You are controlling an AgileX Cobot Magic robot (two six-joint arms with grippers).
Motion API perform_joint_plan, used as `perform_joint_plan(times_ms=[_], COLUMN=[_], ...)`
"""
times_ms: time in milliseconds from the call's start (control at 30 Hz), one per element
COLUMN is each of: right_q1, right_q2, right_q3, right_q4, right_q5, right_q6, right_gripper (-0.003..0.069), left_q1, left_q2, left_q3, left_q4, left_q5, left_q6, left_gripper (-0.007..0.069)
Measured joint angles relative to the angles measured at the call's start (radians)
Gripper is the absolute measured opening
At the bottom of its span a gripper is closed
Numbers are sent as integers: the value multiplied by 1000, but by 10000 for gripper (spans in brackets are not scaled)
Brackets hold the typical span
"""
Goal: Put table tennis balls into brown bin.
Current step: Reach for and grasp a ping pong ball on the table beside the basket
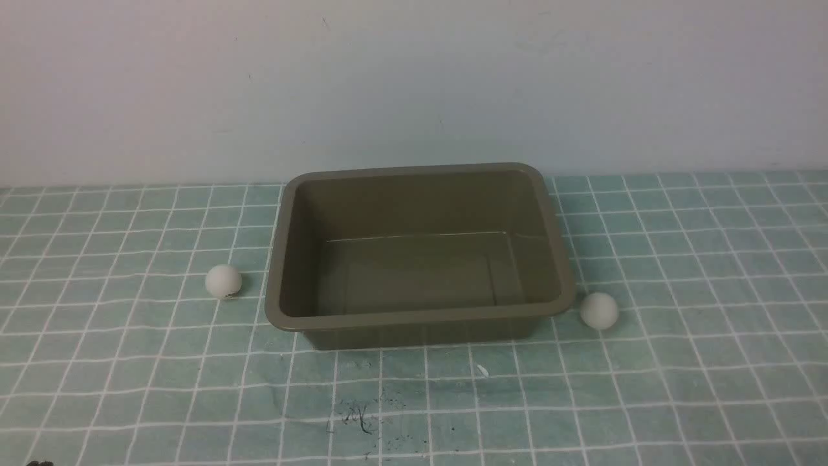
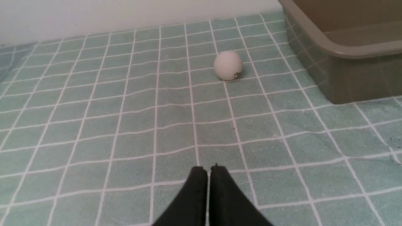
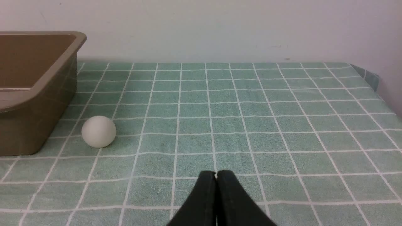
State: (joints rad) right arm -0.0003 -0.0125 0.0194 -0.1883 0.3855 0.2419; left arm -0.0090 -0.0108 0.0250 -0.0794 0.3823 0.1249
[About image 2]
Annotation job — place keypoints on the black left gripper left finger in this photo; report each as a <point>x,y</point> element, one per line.
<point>188,208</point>

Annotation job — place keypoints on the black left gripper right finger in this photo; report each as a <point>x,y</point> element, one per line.
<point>228,206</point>

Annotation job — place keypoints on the white ping-pong ball with print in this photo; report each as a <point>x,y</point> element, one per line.
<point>228,65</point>

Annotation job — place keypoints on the green checked table mat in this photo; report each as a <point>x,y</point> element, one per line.
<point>102,130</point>

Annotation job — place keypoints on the olive plastic storage bin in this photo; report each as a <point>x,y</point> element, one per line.
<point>350,48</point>

